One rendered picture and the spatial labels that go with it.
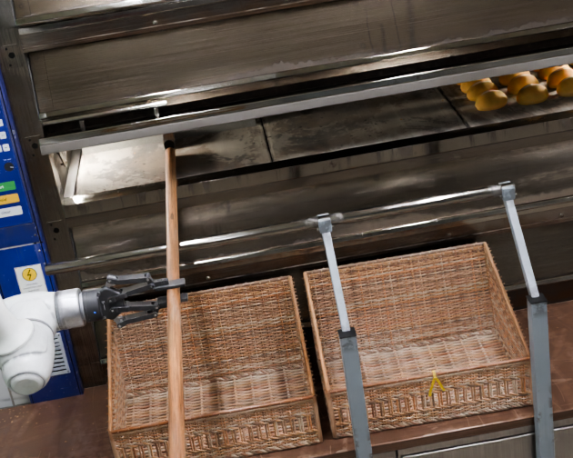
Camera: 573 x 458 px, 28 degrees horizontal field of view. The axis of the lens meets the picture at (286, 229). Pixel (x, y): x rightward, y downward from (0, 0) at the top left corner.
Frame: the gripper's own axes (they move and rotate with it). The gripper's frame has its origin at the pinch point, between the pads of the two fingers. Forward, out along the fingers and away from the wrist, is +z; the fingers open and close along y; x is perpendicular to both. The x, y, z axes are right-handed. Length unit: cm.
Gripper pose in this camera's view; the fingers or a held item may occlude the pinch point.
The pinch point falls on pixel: (171, 292)
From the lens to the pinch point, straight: 263.7
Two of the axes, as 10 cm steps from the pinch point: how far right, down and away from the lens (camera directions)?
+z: 9.9, -1.6, 0.3
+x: 1.0, 4.1, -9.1
